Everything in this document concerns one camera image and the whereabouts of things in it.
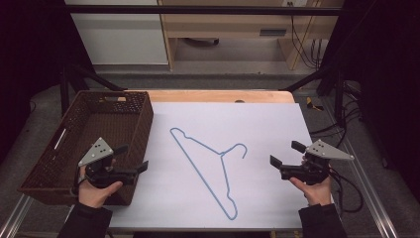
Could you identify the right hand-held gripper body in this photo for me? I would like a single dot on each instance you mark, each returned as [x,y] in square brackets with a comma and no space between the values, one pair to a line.
[317,165]

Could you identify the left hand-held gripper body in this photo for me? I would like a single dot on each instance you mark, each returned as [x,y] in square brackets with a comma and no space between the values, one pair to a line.
[95,152]

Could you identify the person's right hand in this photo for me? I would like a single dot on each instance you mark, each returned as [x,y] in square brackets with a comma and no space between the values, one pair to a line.
[317,193]

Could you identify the person's left hand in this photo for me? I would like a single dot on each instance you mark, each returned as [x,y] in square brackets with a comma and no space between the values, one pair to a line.
[95,195]

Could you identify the brown wicker basket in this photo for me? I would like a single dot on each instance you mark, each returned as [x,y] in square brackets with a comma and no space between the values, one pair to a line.
[109,125]

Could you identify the white cloth mat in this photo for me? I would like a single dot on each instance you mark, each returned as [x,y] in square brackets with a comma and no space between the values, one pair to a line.
[264,198]

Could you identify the yellow and black tool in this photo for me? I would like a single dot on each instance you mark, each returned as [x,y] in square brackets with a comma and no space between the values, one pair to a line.
[311,104]

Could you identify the black metal stand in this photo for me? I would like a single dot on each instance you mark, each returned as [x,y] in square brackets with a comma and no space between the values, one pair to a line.
[338,95]
[71,79]

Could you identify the white cabinet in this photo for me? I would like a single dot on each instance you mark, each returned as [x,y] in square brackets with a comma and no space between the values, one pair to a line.
[122,36]

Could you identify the black curtain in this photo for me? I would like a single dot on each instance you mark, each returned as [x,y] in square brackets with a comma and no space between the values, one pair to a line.
[29,49]
[389,66]

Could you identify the light wooden desk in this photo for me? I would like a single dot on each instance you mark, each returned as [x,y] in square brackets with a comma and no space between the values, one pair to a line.
[228,26]

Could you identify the black horizontal bar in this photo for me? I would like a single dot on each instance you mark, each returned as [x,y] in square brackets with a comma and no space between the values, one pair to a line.
[198,10]

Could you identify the aluminium rail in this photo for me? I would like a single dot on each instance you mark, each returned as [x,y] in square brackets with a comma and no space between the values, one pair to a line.
[15,218]
[373,198]

